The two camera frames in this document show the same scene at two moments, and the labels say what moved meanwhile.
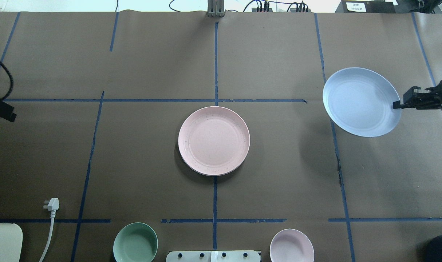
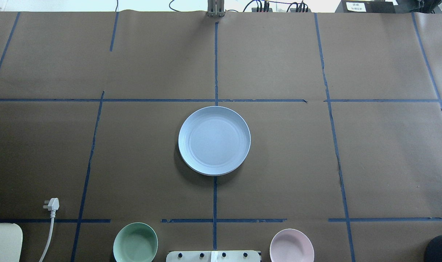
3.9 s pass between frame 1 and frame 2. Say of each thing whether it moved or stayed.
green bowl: stayed
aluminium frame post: stayed
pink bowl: stayed
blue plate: moved
